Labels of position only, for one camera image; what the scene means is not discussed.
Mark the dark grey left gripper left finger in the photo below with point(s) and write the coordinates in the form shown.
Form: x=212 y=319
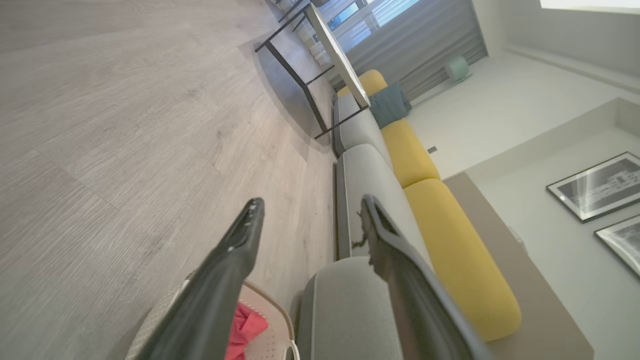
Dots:
x=215 y=295

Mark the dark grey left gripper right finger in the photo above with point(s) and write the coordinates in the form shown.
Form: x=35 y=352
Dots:
x=420 y=300

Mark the white perforated laundry basket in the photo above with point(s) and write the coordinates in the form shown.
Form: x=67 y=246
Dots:
x=267 y=330

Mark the red garment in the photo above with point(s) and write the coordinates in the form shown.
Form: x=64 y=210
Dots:
x=245 y=330

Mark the yellow sofa back cushion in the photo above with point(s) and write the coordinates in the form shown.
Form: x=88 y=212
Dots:
x=409 y=152
x=462 y=260
x=367 y=82

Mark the beige sofa back ledge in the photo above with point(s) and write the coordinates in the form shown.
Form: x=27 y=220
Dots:
x=520 y=280

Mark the grey sofa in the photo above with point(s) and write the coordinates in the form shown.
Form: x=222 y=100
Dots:
x=360 y=210

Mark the teal throw pillow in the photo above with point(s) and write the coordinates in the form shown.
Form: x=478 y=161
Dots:
x=390 y=105

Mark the black framed picture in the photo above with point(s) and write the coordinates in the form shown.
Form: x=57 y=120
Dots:
x=622 y=245
x=597 y=186

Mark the mint green fan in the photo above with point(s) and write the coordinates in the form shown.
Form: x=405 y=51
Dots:
x=457 y=69

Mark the white table with black legs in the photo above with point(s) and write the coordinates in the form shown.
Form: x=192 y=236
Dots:
x=320 y=60

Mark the grey curtain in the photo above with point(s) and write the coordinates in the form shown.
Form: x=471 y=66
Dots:
x=415 y=40

